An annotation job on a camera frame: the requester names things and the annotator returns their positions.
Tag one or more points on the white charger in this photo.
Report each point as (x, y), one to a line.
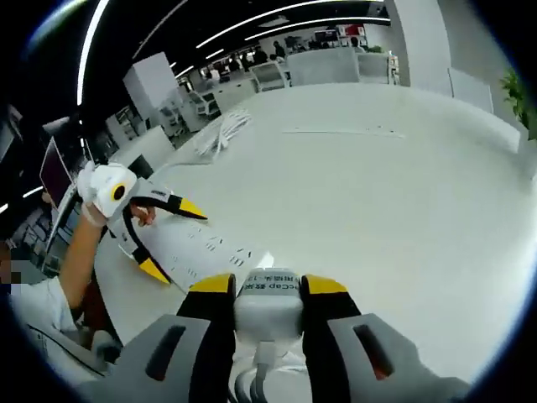
(268, 310)

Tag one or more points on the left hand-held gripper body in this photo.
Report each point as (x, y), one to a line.
(107, 184)

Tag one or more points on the person's white shirt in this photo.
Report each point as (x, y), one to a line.
(44, 304)

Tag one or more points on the white power strip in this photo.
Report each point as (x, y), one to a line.
(197, 252)

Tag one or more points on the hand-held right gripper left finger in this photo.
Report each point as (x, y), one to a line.
(138, 357)

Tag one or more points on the green potted plant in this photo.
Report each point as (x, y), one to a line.
(520, 101)

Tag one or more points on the curved ceiling light strip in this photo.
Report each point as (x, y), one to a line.
(90, 50)

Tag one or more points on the white mesh office chair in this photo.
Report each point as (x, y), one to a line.
(270, 76)
(323, 67)
(374, 68)
(205, 103)

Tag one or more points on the person's left hand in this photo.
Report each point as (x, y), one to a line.
(142, 215)

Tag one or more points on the computer monitor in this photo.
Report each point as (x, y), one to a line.
(54, 174)

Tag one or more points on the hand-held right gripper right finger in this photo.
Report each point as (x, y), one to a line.
(390, 348)

